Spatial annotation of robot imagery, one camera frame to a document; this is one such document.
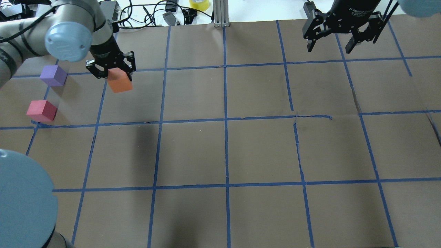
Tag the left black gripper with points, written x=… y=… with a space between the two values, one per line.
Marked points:
x=107 y=50

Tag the aluminium frame post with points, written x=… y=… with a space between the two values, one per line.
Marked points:
x=221 y=13

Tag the black power adapter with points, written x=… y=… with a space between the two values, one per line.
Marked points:
x=309 y=8

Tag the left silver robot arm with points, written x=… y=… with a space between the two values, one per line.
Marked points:
x=68 y=31

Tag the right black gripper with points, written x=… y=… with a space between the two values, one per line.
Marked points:
x=351 y=11

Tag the grey power brick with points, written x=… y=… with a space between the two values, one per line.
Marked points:
x=110 y=9

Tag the orange foam cube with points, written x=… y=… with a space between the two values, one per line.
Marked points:
x=119 y=81

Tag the yellow tape roll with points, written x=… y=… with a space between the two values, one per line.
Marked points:
x=201 y=5

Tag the brown paper table cover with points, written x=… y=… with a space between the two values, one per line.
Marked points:
x=241 y=138

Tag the purple foam cube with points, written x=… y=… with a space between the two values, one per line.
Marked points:
x=53 y=75

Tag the red foam cube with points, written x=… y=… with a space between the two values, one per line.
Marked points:
x=41 y=111

